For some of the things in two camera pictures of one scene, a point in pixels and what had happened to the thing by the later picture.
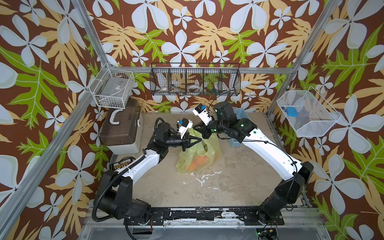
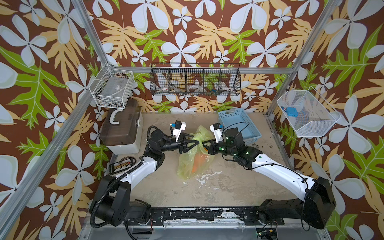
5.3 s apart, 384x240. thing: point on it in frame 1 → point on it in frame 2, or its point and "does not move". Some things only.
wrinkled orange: (202, 160) does not move
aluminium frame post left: (89, 25) does not move
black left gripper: (186, 142) does not move
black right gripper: (204, 132) → (212, 148)
